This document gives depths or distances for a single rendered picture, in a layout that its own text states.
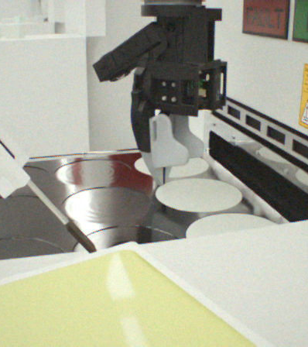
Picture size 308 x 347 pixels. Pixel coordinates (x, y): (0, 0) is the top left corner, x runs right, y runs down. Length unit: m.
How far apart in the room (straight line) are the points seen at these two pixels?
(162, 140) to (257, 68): 0.18
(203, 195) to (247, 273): 0.28
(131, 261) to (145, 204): 0.37
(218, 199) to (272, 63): 0.18
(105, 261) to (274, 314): 0.12
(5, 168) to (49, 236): 0.24
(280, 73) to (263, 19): 0.08
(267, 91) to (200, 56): 0.14
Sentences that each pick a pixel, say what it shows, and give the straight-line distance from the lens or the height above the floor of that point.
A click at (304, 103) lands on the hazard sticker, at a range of 0.53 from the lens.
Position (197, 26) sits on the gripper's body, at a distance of 0.49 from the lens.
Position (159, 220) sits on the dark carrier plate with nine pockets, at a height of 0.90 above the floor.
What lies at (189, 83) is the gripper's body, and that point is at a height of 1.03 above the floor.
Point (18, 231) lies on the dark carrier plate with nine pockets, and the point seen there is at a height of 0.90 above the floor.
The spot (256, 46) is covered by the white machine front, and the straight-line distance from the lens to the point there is 0.63.
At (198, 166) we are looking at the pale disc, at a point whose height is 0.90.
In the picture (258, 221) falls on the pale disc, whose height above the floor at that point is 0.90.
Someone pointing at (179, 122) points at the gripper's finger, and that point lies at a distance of 0.56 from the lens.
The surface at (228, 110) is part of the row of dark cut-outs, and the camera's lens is 0.72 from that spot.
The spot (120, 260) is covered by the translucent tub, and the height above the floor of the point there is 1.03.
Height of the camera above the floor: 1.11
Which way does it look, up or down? 20 degrees down
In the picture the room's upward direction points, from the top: straight up
